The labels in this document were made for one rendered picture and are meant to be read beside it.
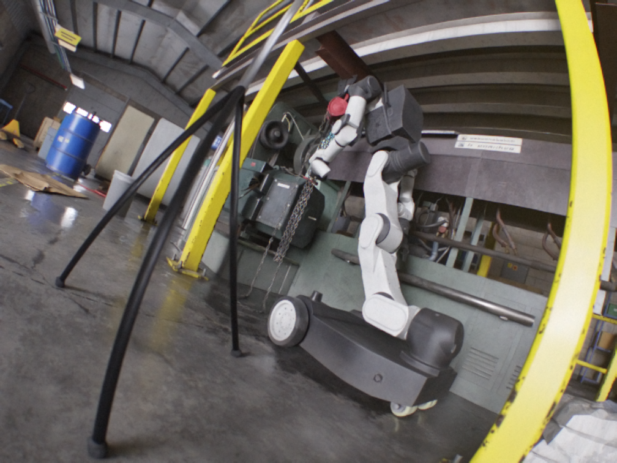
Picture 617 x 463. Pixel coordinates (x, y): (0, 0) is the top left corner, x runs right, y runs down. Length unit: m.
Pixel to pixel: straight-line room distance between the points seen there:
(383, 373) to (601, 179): 0.77
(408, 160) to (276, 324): 0.91
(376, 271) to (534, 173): 1.11
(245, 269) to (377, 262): 1.12
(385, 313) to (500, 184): 1.08
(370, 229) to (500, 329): 0.81
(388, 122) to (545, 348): 1.21
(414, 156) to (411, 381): 0.92
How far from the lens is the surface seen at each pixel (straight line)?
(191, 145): 7.81
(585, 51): 0.98
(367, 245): 1.17
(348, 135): 1.41
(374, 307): 1.07
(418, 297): 1.63
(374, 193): 1.32
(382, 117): 1.50
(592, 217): 0.66
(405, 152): 1.34
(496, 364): 1.51
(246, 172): 2.18
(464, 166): 1.89
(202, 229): 1.70
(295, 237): 2.01
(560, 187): 1.75
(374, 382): 0.93
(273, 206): 1.91
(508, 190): 1.75
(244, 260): 2.02
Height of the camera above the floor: 0.37
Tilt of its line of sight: 4 degrees up
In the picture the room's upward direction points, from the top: 23 degrees clockwise
